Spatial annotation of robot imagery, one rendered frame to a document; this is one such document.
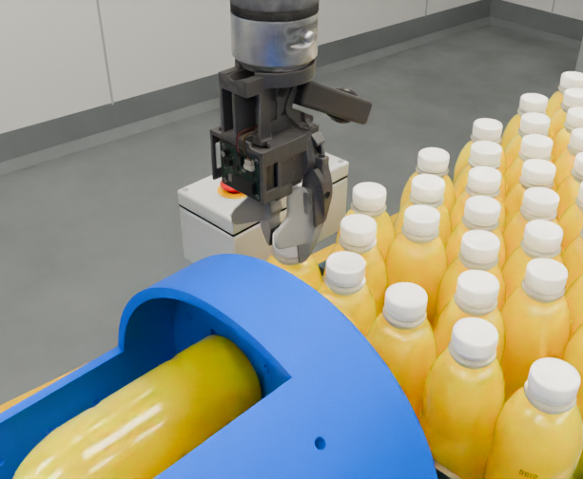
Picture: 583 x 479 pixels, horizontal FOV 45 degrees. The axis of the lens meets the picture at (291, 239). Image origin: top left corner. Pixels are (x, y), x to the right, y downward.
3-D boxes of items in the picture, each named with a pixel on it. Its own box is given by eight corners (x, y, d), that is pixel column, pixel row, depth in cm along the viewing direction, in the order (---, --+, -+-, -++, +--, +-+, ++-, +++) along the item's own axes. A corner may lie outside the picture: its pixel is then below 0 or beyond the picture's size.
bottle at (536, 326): (550, 442, 77) (590, 309, 67) (485, 439, 78) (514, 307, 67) (534, 394, 83) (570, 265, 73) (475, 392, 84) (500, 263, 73)
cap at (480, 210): (481, 234, 78) (483, 220, 77) (456, 219, 81) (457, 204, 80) (505, 223, 80) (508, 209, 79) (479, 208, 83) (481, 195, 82)
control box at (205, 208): (183, 258, 90) (175, 187, 84) (293, 201, 102) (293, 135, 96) (236, 292, 84) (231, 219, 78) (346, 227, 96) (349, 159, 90)
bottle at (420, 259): (381, 373, 86) (394, 247, 76) (374, 335, 92) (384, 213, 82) (438, 373, 86) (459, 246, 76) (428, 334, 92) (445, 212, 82)
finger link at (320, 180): (290, 220, 71) (279, 139, 68) (301, 214, 72) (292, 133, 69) (324, 231, 68) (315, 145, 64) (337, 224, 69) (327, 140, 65)
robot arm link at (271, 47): (275, -8, 64) (342, 10, 60) (275, 42, 67) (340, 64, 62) (211, 9, 60) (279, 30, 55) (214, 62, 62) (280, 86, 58)
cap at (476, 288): (485, 285, 71) (488, 271, 70) (503, 310, 67) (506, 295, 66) (448, 290, 70) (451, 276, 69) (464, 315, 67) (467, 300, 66)
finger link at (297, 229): (267, 279, 71) (254, 195, 67) (308, 256, 74) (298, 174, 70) (289, 289, 69) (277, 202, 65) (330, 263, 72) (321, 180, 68)
